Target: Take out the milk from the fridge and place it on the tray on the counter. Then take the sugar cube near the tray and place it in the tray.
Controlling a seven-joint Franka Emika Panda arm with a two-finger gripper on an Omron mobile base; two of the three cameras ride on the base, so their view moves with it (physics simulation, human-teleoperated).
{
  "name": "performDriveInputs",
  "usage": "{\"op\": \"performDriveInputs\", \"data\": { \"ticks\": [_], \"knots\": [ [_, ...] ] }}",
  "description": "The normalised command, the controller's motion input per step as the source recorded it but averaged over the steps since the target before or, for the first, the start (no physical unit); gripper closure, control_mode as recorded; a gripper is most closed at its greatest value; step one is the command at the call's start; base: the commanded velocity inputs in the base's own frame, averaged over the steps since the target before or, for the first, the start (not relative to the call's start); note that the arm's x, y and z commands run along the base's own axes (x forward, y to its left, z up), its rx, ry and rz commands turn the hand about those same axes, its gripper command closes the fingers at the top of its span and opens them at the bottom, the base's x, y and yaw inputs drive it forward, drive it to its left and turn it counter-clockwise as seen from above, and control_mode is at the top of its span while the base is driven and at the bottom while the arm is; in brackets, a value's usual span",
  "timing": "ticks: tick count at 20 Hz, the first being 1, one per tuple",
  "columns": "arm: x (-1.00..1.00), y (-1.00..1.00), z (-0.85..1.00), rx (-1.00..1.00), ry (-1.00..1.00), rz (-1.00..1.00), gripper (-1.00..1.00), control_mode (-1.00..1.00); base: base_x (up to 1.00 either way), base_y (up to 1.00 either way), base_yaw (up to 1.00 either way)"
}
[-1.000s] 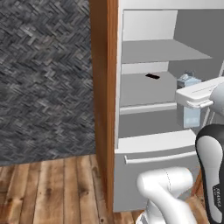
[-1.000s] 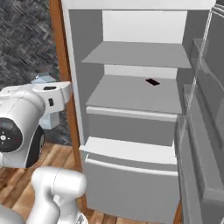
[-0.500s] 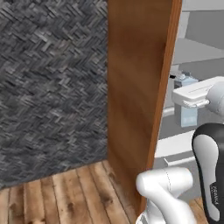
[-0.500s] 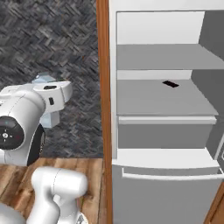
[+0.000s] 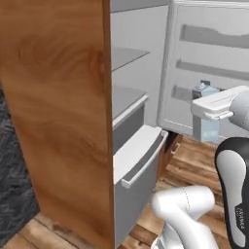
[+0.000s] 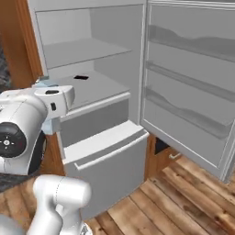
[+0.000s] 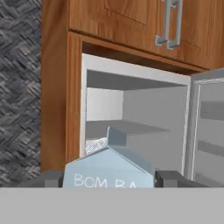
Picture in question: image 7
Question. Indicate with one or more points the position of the wooden cupboard door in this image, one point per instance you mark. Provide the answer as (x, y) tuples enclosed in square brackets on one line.
[(198, 32), (116, 20)]

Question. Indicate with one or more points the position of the pale blue milk carton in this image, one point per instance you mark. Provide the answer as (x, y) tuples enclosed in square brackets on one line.
[(110, 167)]

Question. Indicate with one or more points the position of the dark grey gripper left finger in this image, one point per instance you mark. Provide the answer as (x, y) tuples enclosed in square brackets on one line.
[(52, 178)]

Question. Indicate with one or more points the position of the white fridge door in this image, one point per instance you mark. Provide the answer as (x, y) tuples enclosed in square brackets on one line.
[(207, 128)]

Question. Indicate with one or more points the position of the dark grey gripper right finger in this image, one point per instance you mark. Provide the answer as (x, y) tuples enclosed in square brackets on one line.
[(172, 178)]

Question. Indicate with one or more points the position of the wooden fridge cabinet frame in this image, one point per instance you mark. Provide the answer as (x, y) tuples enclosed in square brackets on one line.
[(55, 96)]

